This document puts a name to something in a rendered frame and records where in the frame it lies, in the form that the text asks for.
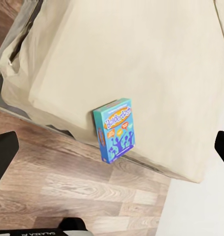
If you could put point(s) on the bed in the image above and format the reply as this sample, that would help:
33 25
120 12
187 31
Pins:
62 59

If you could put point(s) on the board game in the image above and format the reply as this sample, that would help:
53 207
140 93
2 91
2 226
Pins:
115 131

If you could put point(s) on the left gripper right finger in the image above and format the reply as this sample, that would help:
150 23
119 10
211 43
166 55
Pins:
219 144

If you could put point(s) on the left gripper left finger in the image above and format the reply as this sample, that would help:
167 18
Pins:
9 146

